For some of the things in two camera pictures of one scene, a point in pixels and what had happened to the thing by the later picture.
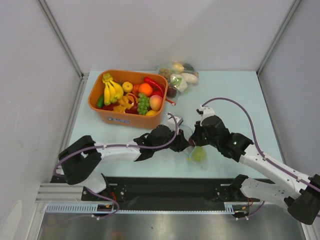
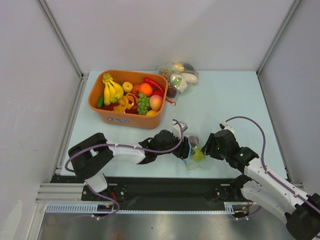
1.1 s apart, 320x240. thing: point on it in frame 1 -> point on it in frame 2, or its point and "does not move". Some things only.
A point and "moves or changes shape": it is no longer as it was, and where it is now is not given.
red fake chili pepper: x=158 y=88 does not move
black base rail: x=199 y=189 does not move
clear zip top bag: x=198 y=156 moves or changes shape
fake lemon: x=151 y=112 does not move
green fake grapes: x=143 y=104 does not move
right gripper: x=200 y=136 -> x=208 y=148
